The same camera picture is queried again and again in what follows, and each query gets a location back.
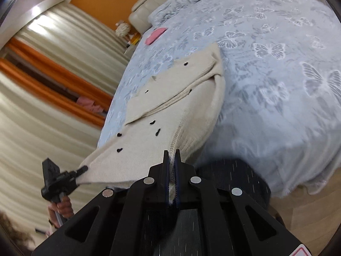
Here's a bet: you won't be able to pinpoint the cream pleated curtain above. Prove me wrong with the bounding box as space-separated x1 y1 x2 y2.
1 2 129 232

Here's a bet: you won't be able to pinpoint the pink folded cloth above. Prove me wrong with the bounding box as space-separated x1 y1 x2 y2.
145 27 168 45

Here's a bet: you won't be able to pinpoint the cream knit heart sweater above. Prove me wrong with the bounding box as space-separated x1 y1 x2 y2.
76 43 225 188

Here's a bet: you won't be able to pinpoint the person left hand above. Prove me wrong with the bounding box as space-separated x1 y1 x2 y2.
47 195 74 228

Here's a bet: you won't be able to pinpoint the butterfly print bed cover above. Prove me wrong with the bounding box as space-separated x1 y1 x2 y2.
98 0 340 196

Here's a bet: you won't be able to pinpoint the butterfly print pillow left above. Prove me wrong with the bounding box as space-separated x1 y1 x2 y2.
148 0 190 27

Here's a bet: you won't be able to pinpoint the beige padded headboard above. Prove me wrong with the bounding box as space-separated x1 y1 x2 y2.
128 0 167 35

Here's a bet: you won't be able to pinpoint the pink clothes in closet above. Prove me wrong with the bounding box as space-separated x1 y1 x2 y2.
76 96 103 113

